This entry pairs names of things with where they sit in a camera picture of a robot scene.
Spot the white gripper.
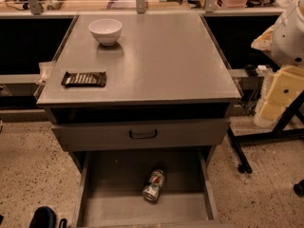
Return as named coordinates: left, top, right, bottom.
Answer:
left=254, top=65, right=304, bottom=127

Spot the green white 7up can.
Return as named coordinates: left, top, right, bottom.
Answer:
left=142, top=169, right=165, bottom=201

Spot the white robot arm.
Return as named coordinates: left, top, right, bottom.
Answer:
left=251, top=0, right=304, bottom=127

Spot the closed grey upper drawer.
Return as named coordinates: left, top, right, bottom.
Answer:
left=52, top=118, right=230, bottom=152

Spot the grey drawer cabinet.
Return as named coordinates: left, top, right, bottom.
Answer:
left=35, top=13, right=243, bottom=228

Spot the open grey middle drawer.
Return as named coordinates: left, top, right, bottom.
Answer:
left=71, top=148, right=220, bottom=228

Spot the black caster wheel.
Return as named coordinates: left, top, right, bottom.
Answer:
left=294, top=180, right=304, bottom=197

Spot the white ceramic bowl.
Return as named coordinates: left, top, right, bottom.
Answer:
left=88, top=19, right=123, bottom=46

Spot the dark brown snack wrapper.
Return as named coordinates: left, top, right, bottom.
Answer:
left=61, top=72, right=106, bottom=87

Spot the black blue object on floor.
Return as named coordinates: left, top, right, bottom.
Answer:
left=29, top=206, right=67, bottom=228

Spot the black table leg frame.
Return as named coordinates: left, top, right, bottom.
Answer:
left=227, top=91, right=304, bottom=174

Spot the clear plastic bracket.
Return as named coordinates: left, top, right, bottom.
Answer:
left=35, top=61, right=55, bottom=85

